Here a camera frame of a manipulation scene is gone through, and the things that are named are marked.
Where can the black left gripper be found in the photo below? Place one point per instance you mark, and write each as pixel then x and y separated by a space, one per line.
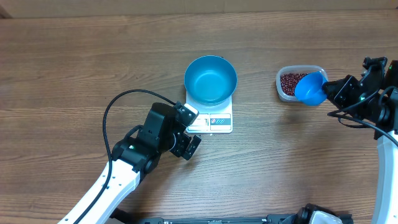
pixel 184 140

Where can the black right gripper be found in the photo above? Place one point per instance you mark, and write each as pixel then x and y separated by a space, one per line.
pixel 341 89

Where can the blue plastic measuring scoop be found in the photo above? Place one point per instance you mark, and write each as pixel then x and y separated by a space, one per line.
pixel 309 89

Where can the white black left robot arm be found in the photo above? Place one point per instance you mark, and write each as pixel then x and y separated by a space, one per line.
pixel 135 156

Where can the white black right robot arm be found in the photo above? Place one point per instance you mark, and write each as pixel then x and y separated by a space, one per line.
pixel 385 209

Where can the white digital kitchen scale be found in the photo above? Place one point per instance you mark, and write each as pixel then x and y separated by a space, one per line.
pixel 212 119

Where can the teal metal bowl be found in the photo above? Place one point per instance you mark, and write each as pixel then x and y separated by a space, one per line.
pixel 210 80

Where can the clear container of red beans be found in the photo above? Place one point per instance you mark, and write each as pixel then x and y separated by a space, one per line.
pixel 288 77

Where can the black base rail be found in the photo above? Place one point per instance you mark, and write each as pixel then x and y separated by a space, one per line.
pixel 308 214

